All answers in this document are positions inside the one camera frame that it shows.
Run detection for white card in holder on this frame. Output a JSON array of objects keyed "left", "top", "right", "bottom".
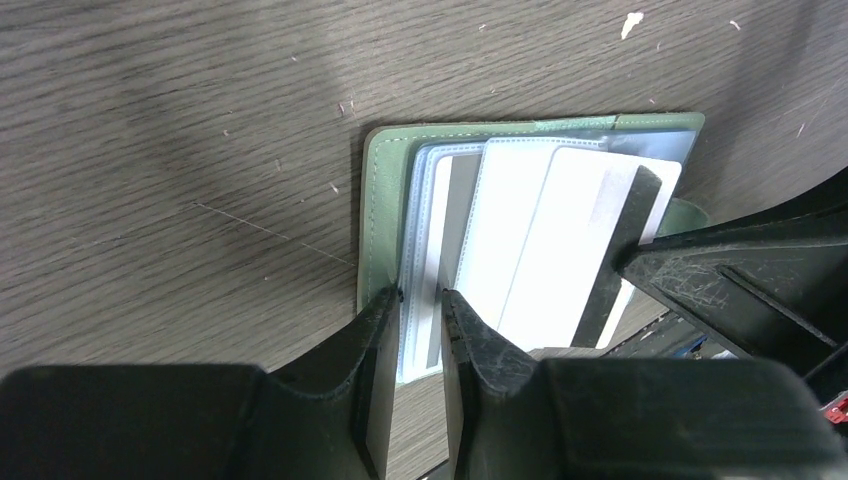
[{"left": 410, "top": 143, "right": 482, "bottom": 375}]

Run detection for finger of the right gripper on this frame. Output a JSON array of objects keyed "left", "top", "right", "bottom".
[
  {"left": 619, "top": 170, "right": 847, "bottom": 375},
  {"left": 572, "top": 166, "right": 662, "bottom": 348}
]

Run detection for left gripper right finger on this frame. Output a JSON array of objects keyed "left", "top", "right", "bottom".
[{"left": 442, "top": 290, "right": 847, "bottom": 479}]

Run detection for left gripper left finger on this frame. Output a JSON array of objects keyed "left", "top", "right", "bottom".
[{"left": 1, "top": 286, "right": 401, "bottom": 479}]

